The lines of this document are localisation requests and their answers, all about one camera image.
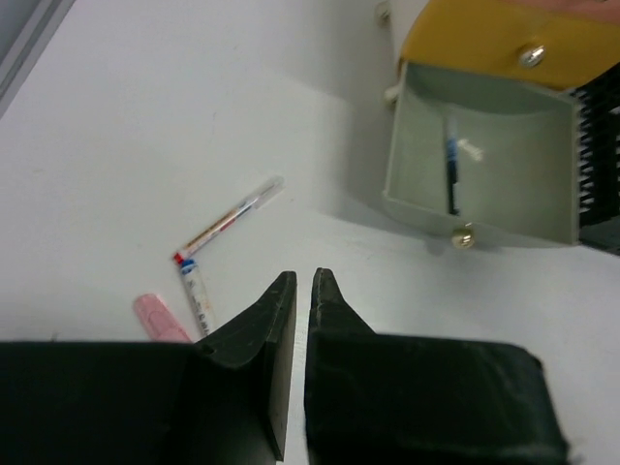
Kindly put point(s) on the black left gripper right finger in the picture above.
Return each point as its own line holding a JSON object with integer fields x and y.
{"x": 372, "y": 398}

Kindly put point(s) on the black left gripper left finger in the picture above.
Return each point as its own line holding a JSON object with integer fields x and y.
{"x": 222, "y": 400}

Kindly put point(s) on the blue gel pen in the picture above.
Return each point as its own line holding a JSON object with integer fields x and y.
{"x": 452, "y": 168}

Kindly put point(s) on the grey bottom drawer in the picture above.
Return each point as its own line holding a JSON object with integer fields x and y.
{"x": 517, "y": 160}

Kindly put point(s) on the cream round drawer cabinet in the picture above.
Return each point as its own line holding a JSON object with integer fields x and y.
{"x": 508, "y": 43}

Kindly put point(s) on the black mesh file organizer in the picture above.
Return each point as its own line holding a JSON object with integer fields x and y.
{"x": 598, "y": 162}

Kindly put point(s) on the yellow drawer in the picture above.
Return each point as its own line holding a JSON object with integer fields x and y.
{"x": 508, "y": 48}

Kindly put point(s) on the pink top drawer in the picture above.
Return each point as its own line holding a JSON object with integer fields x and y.
{"x": 603, "y": 11}

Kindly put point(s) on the white blue marker pen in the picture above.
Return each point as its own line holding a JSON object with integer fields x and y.
{"x": 196, "y": 290}

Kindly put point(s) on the pink eraser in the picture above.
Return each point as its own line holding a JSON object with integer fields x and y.
{"x": 158, "y": 321}

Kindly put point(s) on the clear red pen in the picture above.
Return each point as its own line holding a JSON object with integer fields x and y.
{"x": 258, "y": 198}

